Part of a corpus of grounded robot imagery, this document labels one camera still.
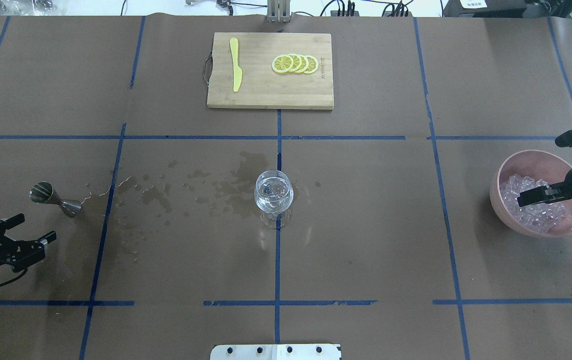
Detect bamboo cutting board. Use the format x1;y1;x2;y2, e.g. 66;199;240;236
207;32;335;111

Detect steel double jigger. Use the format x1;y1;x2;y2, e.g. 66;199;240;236
28;181;82;218

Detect clear ice cube pile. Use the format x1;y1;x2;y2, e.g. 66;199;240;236
500;174;571;234

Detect yellow plastic knife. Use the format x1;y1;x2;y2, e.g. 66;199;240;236
229;37;244;92

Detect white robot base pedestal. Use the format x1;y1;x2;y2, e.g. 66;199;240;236
209;343;342;360

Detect clear wine glass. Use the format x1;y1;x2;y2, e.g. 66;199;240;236
254;170;294;230

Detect aluminium frame post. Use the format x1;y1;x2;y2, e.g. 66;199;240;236
267;0;292;23

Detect pink bowl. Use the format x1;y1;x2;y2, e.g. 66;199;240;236
490;150;572;238

